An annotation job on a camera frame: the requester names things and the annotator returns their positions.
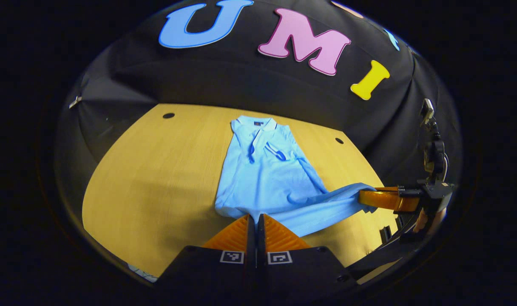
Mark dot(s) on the light blue T-shirt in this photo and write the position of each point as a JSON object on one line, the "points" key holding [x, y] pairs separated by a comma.
{"points": [[258, 178]]}

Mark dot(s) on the silver cloth clip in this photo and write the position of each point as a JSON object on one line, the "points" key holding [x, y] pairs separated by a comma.
{"points": [[75, 102]]}

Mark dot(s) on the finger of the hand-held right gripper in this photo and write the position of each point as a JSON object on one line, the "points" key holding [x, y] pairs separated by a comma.
{"points": [[386, 200]]}

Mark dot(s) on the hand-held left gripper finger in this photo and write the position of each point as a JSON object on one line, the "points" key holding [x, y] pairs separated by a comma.
{"points": [[261, 242], [251, 242]]}

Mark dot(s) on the small black table clamp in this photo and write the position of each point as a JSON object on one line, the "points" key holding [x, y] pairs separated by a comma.
{"points": [[386, 234]]}

